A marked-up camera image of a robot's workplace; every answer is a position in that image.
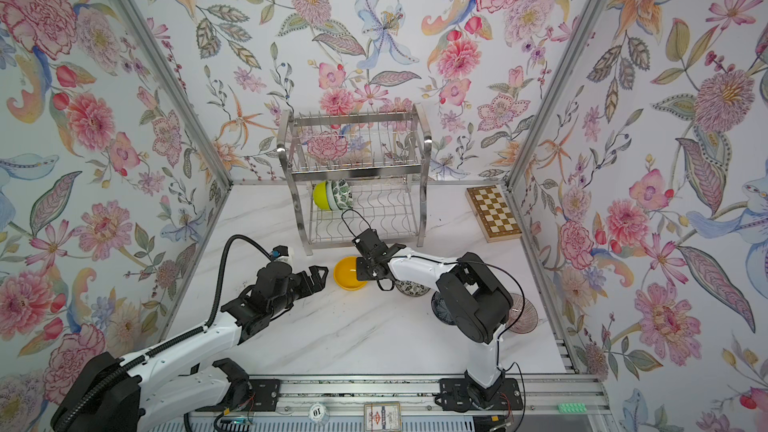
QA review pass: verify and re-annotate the black white patterned bowl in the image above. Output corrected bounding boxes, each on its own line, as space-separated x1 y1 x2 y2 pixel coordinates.
395 281 431 298

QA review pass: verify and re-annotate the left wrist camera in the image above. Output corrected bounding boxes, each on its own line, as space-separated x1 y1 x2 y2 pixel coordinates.
270 245 292 265

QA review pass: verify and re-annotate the pale teal ceramic bowl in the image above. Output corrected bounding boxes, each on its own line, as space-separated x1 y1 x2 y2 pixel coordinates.
326 181 338 211

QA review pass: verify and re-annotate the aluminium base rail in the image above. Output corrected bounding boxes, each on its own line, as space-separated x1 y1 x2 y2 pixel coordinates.
173 373 613 432

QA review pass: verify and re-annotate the wooden chessboard box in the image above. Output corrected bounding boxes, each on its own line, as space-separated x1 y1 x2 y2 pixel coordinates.
466 185 522 243

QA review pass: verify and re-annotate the yellow plastic bowl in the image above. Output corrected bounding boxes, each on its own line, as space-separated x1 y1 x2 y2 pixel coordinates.
333 256 366 291

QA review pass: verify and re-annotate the stainless steel dish rack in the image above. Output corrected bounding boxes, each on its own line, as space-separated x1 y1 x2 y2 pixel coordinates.
276 104 433 254

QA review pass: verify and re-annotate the pink ribbed glass bowl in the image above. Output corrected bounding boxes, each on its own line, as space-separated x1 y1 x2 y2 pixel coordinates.
507 293 539 335

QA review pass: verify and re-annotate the lime green plastic bowl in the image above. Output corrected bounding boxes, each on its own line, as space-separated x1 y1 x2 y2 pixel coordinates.
312 181 330 211

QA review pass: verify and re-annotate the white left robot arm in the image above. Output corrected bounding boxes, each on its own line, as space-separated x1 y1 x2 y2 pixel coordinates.
50 246 329 431

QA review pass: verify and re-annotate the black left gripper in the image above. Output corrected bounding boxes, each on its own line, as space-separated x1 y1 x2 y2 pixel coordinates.
268 267 331 318

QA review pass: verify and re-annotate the dark blue floral bowl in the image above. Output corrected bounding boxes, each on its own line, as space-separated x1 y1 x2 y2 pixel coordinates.
430 292 455 326

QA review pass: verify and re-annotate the green leaf pattern bowl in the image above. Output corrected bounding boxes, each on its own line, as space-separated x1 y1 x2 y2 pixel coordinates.
334 179 354 211

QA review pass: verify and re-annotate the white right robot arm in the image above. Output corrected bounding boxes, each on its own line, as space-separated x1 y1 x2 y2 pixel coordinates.
352 228 524 401

